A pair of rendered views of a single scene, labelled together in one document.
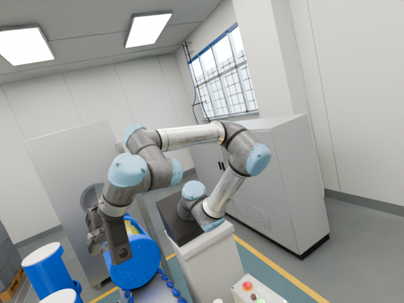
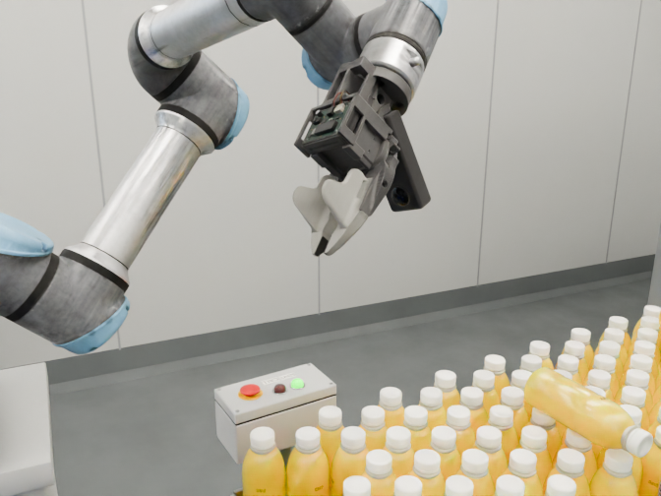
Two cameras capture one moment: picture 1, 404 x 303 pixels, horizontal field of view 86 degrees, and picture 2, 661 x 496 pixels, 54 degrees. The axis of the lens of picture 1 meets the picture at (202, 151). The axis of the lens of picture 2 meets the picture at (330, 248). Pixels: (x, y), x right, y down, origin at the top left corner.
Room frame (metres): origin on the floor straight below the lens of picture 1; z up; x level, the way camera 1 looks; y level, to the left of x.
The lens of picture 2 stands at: (0.59, 1.00, 1.69)
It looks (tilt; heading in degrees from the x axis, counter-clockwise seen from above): 18 degrees down; 269
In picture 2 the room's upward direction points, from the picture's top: straight up
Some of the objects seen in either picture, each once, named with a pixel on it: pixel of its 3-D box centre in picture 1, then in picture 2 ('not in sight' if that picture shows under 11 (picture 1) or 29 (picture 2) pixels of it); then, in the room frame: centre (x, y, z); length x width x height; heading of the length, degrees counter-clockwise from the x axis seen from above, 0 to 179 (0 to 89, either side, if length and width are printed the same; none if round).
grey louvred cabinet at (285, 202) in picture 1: (240, 174); not in sight; (3.01, -0.44, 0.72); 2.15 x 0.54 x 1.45; 23
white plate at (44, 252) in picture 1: (41, 253); not in sight; (1.71, 1.54, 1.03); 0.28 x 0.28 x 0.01
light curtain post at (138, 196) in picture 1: (146, 218); not in sight; (2.17, 0.77, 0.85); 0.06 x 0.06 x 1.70; 30
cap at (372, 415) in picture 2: not in sight; (373, 415); (0.51, 0.05, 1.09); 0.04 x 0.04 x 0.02
